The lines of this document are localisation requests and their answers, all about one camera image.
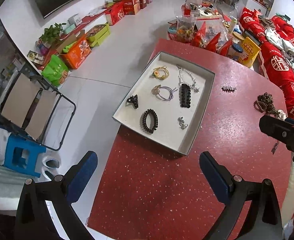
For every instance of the yellow snack bag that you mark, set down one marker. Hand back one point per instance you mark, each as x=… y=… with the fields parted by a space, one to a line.
x=250 y=52

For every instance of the orange gift box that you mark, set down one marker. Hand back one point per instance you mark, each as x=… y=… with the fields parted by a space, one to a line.
x=74 y=54

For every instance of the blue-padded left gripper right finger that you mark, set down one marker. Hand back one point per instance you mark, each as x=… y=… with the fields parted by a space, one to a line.
x=263 y=220

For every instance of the leopard print scrunchie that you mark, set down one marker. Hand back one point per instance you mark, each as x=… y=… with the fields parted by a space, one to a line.
x=266 y=103

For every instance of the small silver charm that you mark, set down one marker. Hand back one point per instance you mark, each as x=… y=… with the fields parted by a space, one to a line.
x=182 y=123

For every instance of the potted green plant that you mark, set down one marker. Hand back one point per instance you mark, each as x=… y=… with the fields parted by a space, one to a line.
x=52 y=33

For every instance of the blue plastic stool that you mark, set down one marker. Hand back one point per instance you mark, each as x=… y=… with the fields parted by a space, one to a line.
x=21 y=155

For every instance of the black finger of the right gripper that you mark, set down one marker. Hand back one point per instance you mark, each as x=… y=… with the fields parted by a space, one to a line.
x=280 y=130

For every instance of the green snack bag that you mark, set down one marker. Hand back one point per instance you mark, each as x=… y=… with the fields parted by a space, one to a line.
x=55 y=71

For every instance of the silver rhinestone barrette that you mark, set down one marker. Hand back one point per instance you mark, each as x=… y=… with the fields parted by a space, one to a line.
x=228 y=89

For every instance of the white polka dot bow clip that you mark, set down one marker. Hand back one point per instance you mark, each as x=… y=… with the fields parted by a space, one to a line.
x=281 y=115

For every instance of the black folding cart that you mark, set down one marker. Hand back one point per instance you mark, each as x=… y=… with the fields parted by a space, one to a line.
x=28 y=105

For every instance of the black claw hair clip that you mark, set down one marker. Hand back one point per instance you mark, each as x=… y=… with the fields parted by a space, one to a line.
x=133 y=100

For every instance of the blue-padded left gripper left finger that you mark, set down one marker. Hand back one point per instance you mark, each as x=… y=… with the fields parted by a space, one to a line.
x=33 y=220

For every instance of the grey white clothes pile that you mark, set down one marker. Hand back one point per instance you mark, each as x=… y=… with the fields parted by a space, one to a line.
x=286 y=48

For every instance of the green yellow gift box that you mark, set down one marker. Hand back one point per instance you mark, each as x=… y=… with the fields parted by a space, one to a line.
x=96 y=36

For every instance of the black rectangular hair clip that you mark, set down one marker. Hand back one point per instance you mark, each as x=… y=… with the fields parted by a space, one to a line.
x=185 y=96

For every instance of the white jewelry tray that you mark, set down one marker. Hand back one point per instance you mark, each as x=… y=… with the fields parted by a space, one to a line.
x=158 y=90

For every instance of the red gift box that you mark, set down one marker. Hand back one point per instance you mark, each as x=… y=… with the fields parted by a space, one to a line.
x=114 y=13

